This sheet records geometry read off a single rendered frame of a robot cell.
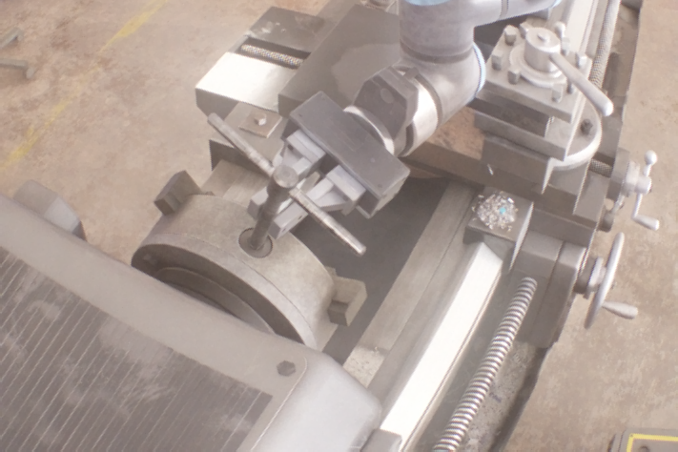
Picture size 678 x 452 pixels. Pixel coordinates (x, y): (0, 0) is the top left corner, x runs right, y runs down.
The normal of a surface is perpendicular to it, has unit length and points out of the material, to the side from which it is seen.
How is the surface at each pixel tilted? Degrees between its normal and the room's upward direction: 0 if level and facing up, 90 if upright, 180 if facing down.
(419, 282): 0
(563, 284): 90
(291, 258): 37
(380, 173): 19
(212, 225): 4
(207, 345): 0
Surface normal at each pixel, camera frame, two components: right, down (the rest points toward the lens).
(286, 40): 0.01, -0.71
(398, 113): -0.63, 0.52
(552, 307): -0.43, 0.63
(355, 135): 0.28, -0.55
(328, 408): 0.65, -0.29
